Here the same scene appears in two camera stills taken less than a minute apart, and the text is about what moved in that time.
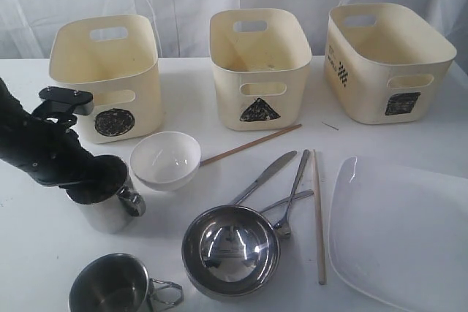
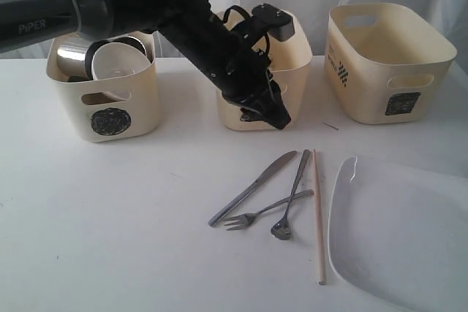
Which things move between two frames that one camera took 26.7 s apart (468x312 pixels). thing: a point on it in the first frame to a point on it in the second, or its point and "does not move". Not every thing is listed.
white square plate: x=400 y=233 does not move
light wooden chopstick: x=319 y=225 does not move
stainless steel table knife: x=262 y=177 does not move
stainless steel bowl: x=231 y=250 to x=129 y=39
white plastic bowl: x=164 y=161 to x=116 y=59
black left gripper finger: x=107 y=170 to x=274 y=113
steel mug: x=114 y=214 to x=74 y=62
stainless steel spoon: x=281 y=227 does not move
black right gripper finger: x=91 y=191 to x=250 y=115
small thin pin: x=330 y=126 does not move
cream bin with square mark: x=385 y=63 does not move
